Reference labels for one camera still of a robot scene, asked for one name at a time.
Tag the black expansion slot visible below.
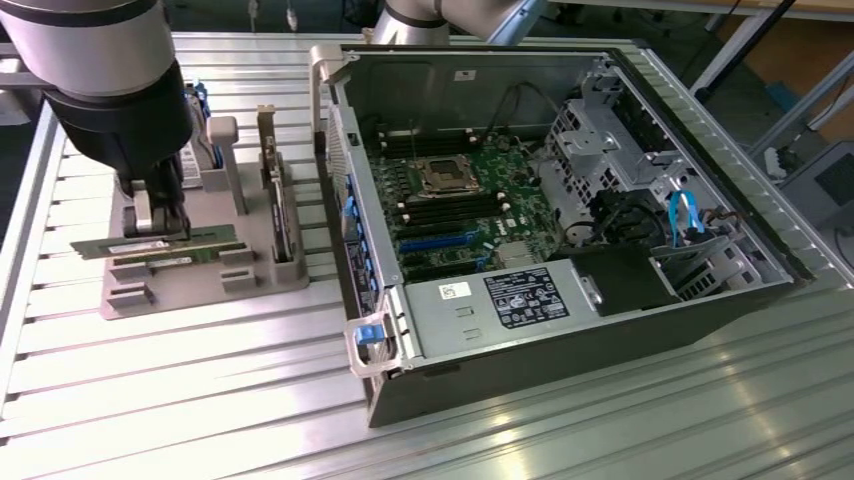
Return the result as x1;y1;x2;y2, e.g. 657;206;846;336
395;221;470;242

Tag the CPU socket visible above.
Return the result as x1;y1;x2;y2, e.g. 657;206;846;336
411;156;494;197

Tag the disk drive with blue carrier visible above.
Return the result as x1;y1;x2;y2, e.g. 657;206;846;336
178;78;227;192

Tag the blue data wire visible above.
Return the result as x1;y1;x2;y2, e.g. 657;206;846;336
665;188;710;250

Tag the thin black wire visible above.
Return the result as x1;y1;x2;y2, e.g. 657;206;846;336
485;81;568;142

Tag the graphics card with metal bracket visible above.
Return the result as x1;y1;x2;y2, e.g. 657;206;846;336
255;103;301;265

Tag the black RAM slot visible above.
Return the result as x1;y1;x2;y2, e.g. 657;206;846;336
397;193;505;208
382;136;477;150
403;208;513;224
399;198;508;213
401;203;510;218
378;126;474;139
379;131;476;144

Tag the green RAM stick silver label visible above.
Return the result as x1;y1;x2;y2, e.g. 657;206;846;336
69;224;241;261

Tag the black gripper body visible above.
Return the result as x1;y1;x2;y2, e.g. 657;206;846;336
42;59;203;197

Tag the black wire bundle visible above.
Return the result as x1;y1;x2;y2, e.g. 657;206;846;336
585;188;670;247

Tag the open black PC case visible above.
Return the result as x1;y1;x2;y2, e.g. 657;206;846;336
309;41;821;429

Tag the blue expansion slot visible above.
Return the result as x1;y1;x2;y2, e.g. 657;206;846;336
398;233;494;255

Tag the silver chipset heatsink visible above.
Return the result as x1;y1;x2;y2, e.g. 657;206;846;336
493;243;534;267

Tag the green motherboard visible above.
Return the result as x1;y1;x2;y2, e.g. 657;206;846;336
363;118;570;284

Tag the grey parts rack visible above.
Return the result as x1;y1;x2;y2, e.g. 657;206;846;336
98;114;313;322

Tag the grey power supply unit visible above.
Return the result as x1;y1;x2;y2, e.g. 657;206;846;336
398;258;608;362

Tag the metal disk bay cage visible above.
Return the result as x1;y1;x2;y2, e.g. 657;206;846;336
533;58;697;202

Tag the grey computer tower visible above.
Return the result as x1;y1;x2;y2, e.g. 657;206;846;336
777;138;854;227

